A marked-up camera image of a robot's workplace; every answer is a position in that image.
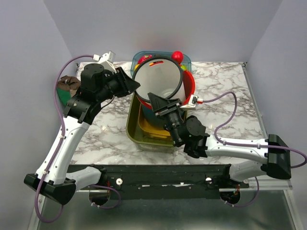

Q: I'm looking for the white cylindrical container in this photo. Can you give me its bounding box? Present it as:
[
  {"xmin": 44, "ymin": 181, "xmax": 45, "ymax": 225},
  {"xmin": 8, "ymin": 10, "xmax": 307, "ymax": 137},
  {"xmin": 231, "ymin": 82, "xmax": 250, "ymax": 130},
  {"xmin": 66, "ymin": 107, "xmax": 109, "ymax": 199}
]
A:
[{"xmin": 132, "ymin": 57, "xmax": 186, "ymax": 103}]

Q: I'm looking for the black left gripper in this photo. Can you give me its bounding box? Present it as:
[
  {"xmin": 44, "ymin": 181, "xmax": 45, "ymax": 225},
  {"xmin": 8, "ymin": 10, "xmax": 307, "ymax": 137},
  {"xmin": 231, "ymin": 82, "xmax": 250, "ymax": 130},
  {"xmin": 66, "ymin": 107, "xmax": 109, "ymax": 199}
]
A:
[{"xmin": 97, "ymin": 67, "xmax": 142, "ymax": 103}]

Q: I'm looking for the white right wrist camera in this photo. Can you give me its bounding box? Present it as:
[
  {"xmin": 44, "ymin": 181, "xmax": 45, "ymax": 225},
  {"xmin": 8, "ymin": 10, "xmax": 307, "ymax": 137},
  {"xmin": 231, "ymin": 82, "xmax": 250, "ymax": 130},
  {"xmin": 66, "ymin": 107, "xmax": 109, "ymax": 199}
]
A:
[{"xmin": 180, "ymin": 94, "xmax": 203, "ymax": 111}]

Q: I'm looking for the orange fruit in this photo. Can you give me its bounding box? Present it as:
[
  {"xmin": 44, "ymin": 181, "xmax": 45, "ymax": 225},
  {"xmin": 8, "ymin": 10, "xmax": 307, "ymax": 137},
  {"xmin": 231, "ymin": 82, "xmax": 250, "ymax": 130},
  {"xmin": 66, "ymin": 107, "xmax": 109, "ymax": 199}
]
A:
[{"xmin": 149, "ymin": 60, "xmax": 164, "ymax": 67}]

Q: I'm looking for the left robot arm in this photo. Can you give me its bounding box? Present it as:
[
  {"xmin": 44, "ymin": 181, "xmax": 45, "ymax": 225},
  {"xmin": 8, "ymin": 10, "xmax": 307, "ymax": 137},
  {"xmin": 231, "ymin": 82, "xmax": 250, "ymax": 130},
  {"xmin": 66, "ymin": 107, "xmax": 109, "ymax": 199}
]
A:
[{"xmin": 24, "ymin": 63, "xmax": 140, "ymax": 205}]

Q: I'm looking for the red mesh basket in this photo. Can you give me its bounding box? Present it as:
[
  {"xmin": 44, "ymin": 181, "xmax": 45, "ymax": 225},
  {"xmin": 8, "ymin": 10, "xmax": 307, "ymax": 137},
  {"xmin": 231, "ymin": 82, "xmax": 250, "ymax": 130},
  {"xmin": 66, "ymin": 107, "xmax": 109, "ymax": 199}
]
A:
[{"xmin": 136, "ymin": 70, "xmax": 195, "ymax": 110}]

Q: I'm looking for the green pot with brown top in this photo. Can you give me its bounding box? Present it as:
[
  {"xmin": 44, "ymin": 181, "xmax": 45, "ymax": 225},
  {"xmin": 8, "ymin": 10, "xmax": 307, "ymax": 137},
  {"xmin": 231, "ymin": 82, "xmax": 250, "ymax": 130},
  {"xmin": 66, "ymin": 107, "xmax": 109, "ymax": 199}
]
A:
[{"xmin": 56, "ymin": 75, "xmax": 81, "ymax": 106}]

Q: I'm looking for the clear teal fruit basket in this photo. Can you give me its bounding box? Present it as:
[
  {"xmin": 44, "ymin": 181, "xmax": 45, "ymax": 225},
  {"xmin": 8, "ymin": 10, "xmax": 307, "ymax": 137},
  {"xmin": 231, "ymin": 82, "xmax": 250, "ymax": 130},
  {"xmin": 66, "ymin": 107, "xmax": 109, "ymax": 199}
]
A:
[{"xmin": 130, "ymin": 51, "xmax": 192, "ymax": 75}]

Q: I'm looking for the olive green plastic tub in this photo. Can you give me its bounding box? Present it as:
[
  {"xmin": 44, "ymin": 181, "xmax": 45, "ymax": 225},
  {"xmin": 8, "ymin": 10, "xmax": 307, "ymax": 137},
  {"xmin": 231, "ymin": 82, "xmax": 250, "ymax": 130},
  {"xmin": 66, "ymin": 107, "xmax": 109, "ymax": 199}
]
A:
[{"xmin": 126, "ymin": 94, "xmax": 177, "ymax": 153}]

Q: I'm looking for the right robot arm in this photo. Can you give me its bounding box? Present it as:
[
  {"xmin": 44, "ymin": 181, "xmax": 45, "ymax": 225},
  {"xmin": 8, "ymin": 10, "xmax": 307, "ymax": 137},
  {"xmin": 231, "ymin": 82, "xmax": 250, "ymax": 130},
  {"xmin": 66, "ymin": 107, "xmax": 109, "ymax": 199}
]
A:
[{"xmin": 148, "ymin": 92, "xmax": 291, "ymax": 188}]

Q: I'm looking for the yellow plastic bin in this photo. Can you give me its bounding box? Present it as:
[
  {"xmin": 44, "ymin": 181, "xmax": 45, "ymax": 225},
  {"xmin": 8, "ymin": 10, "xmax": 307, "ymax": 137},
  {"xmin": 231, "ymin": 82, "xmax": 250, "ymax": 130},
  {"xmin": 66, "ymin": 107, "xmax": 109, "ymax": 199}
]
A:
[{"xmin": 138, "ymin": 106, "xmax": 172, "ymax": 141}]

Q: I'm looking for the pink dragon fruit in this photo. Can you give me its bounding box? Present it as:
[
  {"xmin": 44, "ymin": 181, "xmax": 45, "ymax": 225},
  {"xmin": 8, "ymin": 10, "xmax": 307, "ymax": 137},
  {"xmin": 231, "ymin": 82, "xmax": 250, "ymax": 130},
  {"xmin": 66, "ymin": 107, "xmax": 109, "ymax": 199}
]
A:
[{"xmin": 138, "ymin": 55, "xmax": 153, "ymax": 64}]

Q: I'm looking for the red apple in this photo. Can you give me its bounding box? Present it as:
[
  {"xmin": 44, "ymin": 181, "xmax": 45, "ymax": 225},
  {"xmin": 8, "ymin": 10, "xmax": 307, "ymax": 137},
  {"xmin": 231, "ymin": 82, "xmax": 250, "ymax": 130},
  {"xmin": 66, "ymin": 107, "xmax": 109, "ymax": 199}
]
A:
[{"xmin": 171, "ymin": 51, "xmax": 184, "ymax": 64}]

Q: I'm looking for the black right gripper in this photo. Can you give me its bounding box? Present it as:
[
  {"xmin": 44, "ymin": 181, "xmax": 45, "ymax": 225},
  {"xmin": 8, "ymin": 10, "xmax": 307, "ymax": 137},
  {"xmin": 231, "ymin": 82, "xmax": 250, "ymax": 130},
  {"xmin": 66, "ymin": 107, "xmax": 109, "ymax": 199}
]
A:
[{"xmin": 149, "ymin": 92, "xmax": 185, "ymax": 145}]

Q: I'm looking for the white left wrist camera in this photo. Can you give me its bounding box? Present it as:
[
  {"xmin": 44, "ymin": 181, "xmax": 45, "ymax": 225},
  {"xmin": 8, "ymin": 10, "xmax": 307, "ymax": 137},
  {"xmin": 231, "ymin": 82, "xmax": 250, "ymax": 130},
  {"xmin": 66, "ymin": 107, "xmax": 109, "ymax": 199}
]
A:
[{"xmin": 93, "ymin": 50, "xmax": 116, "ymax": 72}]

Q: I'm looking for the teal plastic bucket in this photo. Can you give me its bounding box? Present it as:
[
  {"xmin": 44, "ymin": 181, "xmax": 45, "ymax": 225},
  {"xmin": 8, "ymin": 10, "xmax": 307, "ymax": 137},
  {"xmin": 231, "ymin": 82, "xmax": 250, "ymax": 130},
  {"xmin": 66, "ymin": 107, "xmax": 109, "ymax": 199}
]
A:
[{"xmin": 141, "ymin": 105, "xmax": 186, "ymax": 130}]

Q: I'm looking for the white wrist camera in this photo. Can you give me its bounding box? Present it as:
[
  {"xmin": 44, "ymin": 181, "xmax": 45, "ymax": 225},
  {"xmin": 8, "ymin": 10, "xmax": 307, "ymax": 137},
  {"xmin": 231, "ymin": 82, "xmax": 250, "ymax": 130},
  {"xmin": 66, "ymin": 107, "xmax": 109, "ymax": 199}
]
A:
[
  {"xmin": 93, "ymin": 50, "xmax": 116, "ymax": 72},
  {"xmin": 180, "ymin": 94, "xmax": 203, "ymax": 111}
]

